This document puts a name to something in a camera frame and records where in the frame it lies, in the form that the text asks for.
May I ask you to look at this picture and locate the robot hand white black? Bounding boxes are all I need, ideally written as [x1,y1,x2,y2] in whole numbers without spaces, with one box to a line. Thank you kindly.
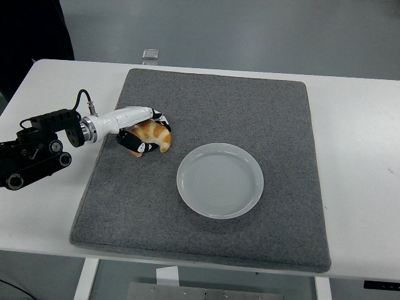
[90,106,173,154]

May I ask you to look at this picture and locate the croissant bread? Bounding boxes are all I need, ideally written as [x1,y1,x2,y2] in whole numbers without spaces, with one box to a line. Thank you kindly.
[127,120,173,158]

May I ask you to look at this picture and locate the grey round plate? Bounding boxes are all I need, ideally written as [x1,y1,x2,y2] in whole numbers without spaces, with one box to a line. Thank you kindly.
[176,142,264,220]

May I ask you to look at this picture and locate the grey felt mat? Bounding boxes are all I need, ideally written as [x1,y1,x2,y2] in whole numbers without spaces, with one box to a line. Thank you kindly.
[69,68,332,274]

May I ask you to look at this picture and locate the large black object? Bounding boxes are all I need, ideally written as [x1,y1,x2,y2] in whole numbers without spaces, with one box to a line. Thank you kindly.
[0,0,75,104]

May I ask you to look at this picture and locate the white table leg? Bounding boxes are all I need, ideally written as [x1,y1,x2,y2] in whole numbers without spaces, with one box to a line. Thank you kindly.
[73,258,100,300]
[314,276,333,300]

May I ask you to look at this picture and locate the black table control panel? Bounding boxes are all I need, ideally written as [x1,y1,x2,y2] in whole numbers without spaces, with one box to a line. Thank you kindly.
[364,280,400,290]

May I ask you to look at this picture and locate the thin black floor cable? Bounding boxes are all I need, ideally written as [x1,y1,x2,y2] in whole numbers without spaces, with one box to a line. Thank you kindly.
[0,274,32,300]

